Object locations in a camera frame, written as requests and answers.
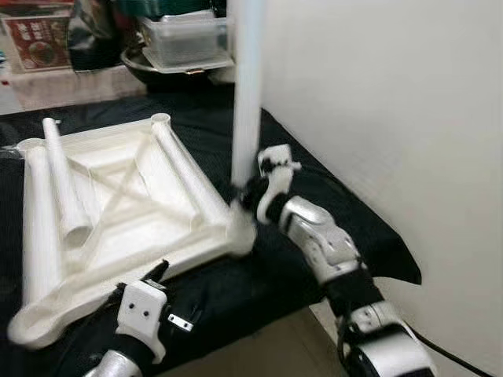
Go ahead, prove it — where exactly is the black wok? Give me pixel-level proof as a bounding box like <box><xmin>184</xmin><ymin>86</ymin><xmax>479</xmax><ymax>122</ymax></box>
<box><xmin>122</xmin><ymin>47</ymin><xmax>237</xmax><ymax>87</ymax></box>

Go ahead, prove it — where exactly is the clear plastic storage box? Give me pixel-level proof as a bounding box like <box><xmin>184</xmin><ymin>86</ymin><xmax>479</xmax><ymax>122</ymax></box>
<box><xmin>141</xmin><ymin>12</ymin><xmax>235</xmax><ymax>73</ymax></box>

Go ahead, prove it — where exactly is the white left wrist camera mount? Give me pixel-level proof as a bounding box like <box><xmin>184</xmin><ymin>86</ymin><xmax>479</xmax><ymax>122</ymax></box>
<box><xmin>116</xmin><ymin>279</ymin><xmax>170</xmax><ymax>364</ymax></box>

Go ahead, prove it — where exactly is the beige cloth covered bench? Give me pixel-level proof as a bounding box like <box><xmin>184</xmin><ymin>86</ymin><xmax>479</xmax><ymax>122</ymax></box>
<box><xmin>0</xmin><ymin>67</ymin><xmax>142</xmax><ymax>111</ymax></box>

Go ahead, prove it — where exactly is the red printed cardboard box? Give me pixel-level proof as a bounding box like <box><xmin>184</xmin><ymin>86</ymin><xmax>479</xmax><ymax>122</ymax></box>
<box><xmin>0</xmin><ymin>12</ymin><xmax>72</xmax><ymax>73</ymax></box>

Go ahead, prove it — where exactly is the black plastic bag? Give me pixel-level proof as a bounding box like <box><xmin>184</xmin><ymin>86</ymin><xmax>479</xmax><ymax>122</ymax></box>
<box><xmin>67</xmin><ymin>0</ymin><xmax>127</xmax><ymax>71</ymax></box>

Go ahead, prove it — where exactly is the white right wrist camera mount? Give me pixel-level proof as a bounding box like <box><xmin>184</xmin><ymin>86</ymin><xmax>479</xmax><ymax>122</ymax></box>
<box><xmin>255</xmin><ymin>145</ymin><xmax>302</xmax><ymax>221</ymax></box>

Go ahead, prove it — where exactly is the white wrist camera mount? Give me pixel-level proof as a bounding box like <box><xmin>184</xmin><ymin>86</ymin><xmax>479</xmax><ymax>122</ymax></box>
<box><xmin>255</xmin><ymin>145</ymin><xmax>302</xmax><ymax>221</ymax></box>
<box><xmin>116</xmin><ymin>279</ymin><xmax>170</xmax><ymax>364</ymax></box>

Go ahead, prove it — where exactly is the black tablecloth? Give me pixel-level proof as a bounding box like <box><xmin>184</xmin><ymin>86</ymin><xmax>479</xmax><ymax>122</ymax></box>
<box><xmin>0</xmin><ymin>94</ymin><xmax>423</xmax><ymax>377</ymax></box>

